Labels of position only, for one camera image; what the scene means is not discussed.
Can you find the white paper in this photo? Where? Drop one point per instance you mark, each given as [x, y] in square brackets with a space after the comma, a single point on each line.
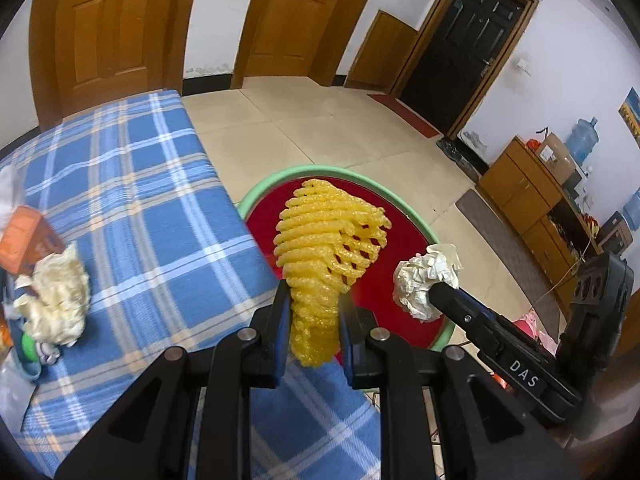
[420, 280]

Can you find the wide wooden door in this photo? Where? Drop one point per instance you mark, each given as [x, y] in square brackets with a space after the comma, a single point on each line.
[105, 30]

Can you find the wall poster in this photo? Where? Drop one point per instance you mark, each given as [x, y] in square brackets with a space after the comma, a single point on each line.
[631, 117]

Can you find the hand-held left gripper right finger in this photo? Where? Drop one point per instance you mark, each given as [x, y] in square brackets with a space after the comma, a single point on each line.
[346, 340]

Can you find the clear plastic bag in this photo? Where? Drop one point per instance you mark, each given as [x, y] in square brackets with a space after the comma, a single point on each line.
[12, 395]

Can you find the cardboard box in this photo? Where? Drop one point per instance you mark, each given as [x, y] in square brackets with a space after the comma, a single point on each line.
[555, 155]

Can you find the orange carton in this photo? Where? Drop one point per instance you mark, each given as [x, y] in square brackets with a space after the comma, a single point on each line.
[27, 240]

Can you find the red doormat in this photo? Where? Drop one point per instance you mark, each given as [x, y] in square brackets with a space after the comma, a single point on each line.
[407, 112]

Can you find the yellow foam fruit net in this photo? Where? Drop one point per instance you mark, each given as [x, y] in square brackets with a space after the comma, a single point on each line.
[315, 240]

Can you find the red basin with green rim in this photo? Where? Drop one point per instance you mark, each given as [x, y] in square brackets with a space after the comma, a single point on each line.
[400, 230]

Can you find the low wooden wall panel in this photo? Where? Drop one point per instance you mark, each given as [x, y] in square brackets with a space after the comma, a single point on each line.
[382, 52]

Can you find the crumpled cream foam wrap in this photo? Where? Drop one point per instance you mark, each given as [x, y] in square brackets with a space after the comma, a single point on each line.
[55, 295]

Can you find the grey floor runner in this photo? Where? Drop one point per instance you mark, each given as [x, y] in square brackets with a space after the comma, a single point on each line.
[505, 240]

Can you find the black door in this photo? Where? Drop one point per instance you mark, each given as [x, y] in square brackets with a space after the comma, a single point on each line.
[455, 45]

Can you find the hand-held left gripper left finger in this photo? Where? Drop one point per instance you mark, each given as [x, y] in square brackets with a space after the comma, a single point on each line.
[282, 322]

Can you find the blue crescent scrap with green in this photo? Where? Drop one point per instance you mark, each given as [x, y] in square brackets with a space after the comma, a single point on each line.
[30, 362]

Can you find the white light switch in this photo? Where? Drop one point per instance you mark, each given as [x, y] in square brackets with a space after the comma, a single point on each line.
[525, 66]

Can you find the blue plaid tablecloth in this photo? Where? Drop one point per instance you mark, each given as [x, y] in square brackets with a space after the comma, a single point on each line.
[150, 185]

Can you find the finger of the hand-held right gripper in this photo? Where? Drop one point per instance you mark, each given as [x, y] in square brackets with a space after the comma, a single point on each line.
[460, 312]
[475, 302]

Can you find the wooden cabinet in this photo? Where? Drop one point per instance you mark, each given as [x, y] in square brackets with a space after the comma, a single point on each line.
[525, 195]

